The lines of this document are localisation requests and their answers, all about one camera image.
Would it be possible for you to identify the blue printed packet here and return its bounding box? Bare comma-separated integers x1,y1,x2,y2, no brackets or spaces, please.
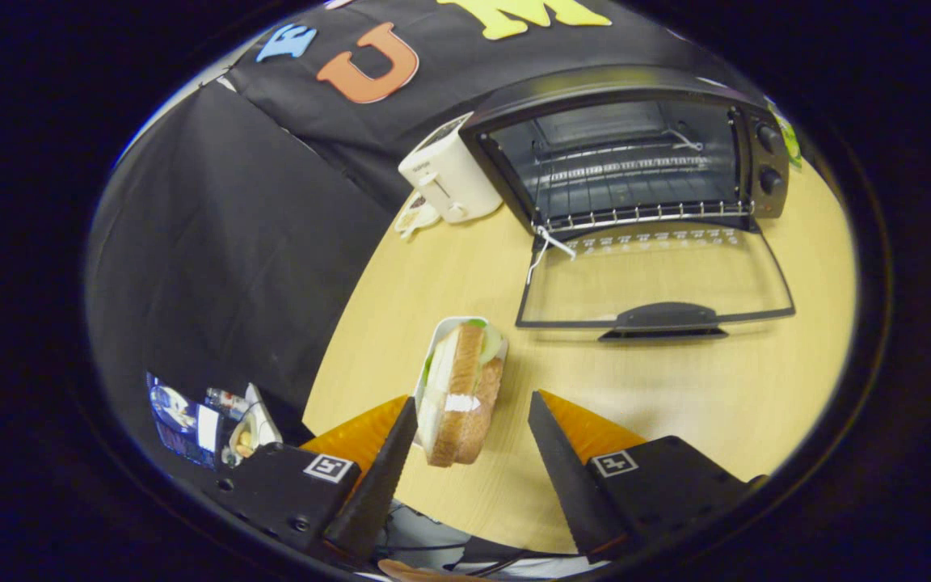
146,372,222,471

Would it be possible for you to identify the small clear bottle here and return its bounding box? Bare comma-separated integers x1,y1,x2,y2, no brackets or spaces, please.
205,387,250,413

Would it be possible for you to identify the black backdrop cloth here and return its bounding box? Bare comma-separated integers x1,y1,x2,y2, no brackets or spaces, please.
86,0,765,486

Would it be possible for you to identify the black toaster oven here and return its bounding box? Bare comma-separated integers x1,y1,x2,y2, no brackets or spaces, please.
459,65,798,342

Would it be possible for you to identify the white pop-up toaster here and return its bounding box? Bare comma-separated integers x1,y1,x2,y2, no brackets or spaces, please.
398,113,505,225

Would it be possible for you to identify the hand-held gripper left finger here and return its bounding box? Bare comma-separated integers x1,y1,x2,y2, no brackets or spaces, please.
205,394,419,565

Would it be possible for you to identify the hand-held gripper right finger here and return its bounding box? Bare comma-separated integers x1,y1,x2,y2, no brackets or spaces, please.
527,390,767,563

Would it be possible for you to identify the white string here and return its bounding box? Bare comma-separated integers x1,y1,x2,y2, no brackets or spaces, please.
525,226,577,285

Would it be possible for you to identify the sandwich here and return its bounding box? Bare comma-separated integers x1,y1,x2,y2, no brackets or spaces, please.
417,319,507,468

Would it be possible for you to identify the white plastic bag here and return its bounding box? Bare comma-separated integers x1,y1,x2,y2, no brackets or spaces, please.
221,382,284,468

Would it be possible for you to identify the green label drink bottle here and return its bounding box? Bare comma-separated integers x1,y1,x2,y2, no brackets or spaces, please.
766,99,804,171

